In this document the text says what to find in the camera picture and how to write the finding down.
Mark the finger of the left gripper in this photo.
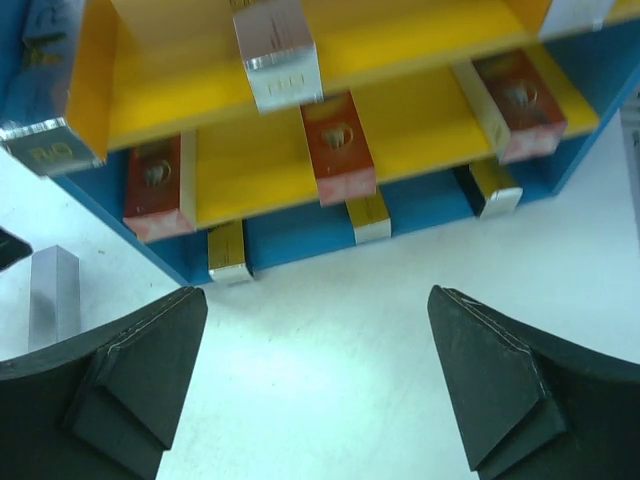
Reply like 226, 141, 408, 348
0, 228, 33, 271

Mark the blue shelf with coloured boards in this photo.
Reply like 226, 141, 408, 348
0, 0, 640, 286

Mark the silver RO box table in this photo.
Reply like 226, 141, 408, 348
462, 159, 523, 219

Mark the red 3d toothpaste box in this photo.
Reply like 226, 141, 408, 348
123, 130, 197, 243
452, 50, 568, 164
300, 90, 377, 207

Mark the plain silver box horizontal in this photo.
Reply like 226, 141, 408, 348
28, 245, 81, 352

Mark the orange white RO toothpaste box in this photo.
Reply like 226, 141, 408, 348
232, 0, 324, 114

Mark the silver RO toothpaste box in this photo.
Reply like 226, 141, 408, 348
346, 191, 392, 244

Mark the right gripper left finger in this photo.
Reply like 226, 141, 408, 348
1, 287, 208, 479

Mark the red 3D toothpaste box top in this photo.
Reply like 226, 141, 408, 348
123, 130, 197, 243

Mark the black toothpaste box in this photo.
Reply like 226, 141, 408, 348
207, 220, 253, 285

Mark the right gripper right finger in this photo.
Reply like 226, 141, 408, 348
427, 286, 639, 479

